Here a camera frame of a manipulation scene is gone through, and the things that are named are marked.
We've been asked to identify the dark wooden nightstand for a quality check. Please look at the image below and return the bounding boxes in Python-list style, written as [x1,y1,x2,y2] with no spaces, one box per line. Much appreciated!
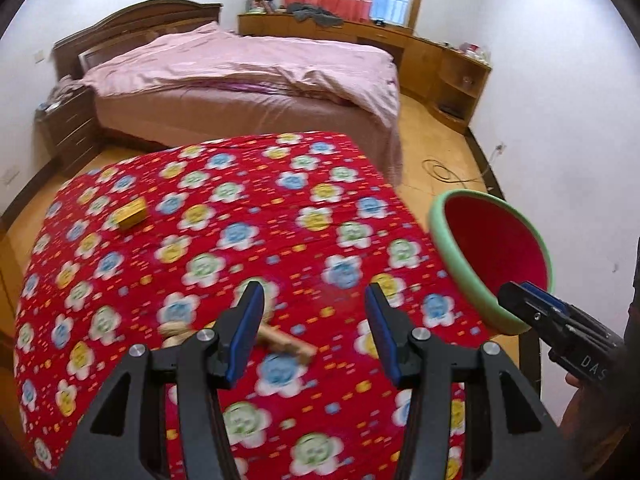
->
[34,85,101,173]

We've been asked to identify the person's right hand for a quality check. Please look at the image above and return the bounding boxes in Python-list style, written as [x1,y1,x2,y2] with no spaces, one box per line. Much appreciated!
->
[564,372,608,411]

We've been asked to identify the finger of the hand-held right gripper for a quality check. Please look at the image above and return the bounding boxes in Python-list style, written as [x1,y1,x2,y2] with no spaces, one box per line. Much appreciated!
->
[520,283,571,313]
[497,281,551,328]

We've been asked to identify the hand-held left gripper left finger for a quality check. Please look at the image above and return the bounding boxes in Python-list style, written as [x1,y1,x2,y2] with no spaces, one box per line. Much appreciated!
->
[55,280,266,480]

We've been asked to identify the coiled floor cable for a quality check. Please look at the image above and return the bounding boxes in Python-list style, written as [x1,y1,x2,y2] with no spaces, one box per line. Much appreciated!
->
[421,158,488,186]

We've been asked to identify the tan peanut shell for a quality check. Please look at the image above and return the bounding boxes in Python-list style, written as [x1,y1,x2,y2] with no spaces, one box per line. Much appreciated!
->
[257,324,318,363]
[159,322,193,348]

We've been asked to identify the pink blanket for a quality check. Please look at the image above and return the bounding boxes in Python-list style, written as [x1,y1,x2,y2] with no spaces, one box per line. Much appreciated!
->
[81,21,401,133]

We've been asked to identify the long wooden desk cabinet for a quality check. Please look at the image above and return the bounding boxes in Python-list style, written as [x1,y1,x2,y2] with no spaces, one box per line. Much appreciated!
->
[236,10,493,136]

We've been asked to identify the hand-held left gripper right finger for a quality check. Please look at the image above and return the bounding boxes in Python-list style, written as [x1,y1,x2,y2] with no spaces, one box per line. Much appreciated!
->
[364,282,576,480]

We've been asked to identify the dark wooden bed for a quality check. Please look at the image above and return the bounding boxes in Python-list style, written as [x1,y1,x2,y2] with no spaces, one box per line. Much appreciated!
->
[52,0,403,181]

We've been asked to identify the dark grey clothes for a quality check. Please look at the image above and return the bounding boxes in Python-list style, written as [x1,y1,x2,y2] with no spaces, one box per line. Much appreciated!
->
[290,2,345,28]

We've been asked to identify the green and red bin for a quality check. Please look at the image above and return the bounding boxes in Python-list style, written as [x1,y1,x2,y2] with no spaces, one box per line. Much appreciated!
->
[429,191,555,337]

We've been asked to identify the person's right forearm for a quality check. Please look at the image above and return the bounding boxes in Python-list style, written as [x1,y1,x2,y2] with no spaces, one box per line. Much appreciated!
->
[560,400,633,461]

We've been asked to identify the clutter on nightstand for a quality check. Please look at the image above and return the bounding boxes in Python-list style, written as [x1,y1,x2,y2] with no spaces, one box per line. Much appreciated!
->
[37,75,83,113]

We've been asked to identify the small items on cabinet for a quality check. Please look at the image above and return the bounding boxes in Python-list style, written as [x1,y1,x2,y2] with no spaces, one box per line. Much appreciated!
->
[460,42,491,64]

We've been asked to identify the red floral cloth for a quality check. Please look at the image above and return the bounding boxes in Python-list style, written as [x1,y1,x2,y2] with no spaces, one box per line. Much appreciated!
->
[12,131,501,480]

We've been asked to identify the small yellow box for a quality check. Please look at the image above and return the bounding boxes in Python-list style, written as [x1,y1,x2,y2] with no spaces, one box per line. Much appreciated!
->
[111,197,148,231]

